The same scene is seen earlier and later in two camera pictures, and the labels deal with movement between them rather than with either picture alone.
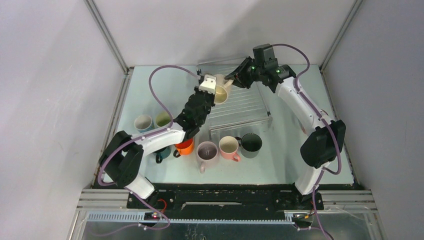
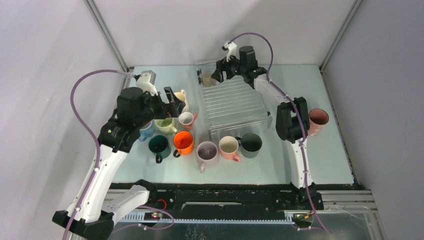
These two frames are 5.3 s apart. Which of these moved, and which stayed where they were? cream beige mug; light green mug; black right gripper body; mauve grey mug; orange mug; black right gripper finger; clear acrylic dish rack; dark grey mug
Moved: black right gripper body; black right gripper finger; cream beige mug
Stayed: mauve grey mug; light green mug; clear acrylic dish rack; dark grey mug; orange mug
